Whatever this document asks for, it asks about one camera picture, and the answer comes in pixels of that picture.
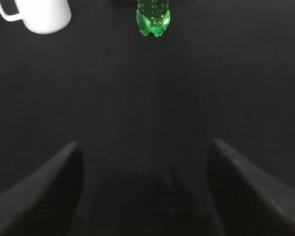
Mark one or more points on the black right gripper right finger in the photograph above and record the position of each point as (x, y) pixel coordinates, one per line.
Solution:
(249, 201)

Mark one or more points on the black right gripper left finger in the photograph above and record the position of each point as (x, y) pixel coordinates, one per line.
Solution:
(45, 202)

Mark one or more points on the green soda bottle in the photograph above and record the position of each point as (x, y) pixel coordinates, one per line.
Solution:
(153, 16)

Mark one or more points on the white ceramic mug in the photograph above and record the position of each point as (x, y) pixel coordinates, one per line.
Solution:
(41, 16)

